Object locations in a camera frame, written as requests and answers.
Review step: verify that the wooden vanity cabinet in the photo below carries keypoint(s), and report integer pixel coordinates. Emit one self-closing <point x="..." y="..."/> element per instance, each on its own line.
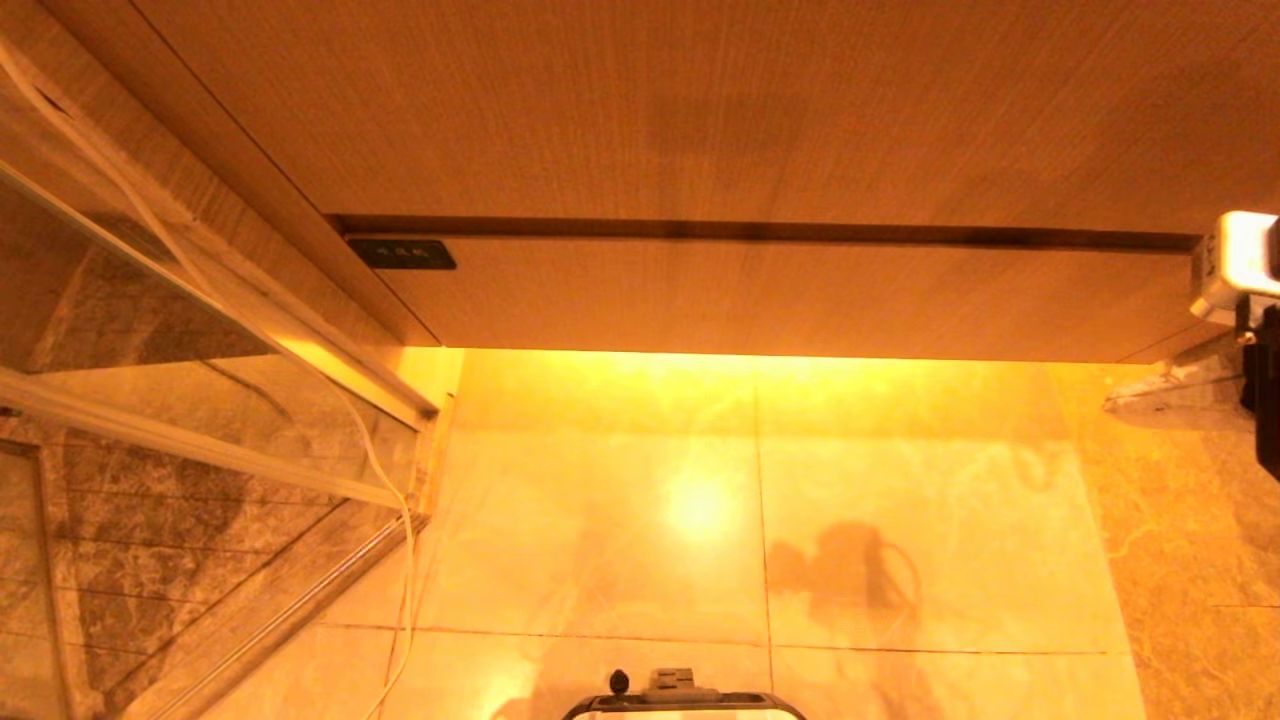
<point x="700" y="100"/>

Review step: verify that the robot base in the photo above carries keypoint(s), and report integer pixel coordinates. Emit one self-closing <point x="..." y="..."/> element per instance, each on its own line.
<point x="684" y="697"/>

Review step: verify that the black touch switch panel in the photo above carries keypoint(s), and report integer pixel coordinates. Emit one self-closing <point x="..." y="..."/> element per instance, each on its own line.
<point x="401" y="254"/>

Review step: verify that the wooden drawer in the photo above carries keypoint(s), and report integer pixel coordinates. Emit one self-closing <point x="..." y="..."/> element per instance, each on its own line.
<point x="780" y="300"/>

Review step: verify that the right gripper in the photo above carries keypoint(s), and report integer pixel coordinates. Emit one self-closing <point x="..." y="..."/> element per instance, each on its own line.
<point x="1266" y="400"/>

